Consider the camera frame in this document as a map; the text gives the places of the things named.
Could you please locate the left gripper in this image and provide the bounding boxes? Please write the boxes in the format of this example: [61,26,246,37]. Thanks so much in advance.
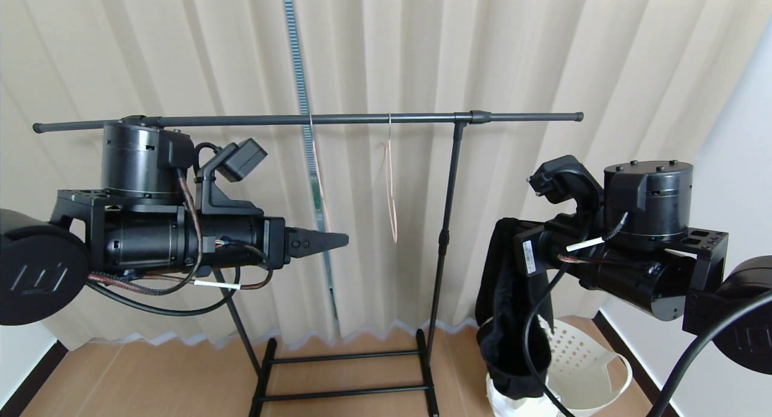
[103,206,288,273]

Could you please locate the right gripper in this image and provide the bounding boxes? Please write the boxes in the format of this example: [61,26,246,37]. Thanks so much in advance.
[514,214,689,322]

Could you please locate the pink clothes hanger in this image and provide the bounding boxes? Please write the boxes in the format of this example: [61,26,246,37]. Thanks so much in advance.
[308,115,333,235]
[383,113,399,244]

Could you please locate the black shorts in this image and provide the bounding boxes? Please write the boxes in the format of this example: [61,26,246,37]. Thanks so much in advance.
[475,217,555,400]

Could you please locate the white laundry basket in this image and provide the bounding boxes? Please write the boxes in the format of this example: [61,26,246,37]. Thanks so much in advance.
[536,317,633,417]

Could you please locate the black clothes rack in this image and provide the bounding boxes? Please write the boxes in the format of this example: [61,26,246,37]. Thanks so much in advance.
[31,110,585,417]

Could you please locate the white garment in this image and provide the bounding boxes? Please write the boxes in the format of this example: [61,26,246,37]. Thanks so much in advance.
[486,377,565,417]

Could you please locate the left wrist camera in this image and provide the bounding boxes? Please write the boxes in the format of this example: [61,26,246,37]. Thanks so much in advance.
[194,137,269,217]

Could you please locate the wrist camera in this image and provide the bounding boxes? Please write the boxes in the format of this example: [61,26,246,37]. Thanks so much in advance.
[194,137,269,217]
[527,154,604,226]

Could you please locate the black cable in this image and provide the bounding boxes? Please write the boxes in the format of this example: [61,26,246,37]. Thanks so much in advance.
[522,263,772,417]
[84,266,242,317]

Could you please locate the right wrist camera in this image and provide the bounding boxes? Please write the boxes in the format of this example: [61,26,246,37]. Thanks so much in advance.
[527,154,604,226]

